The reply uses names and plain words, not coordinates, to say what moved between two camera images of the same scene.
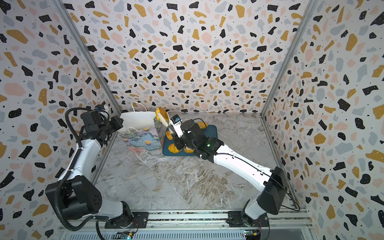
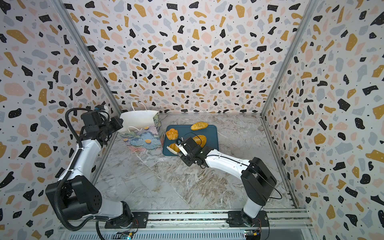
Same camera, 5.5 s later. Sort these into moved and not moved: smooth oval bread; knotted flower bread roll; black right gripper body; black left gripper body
Moved: black right gripper body
Not moved: black left gripper body; smooth oval bread; knotted flower bread roll
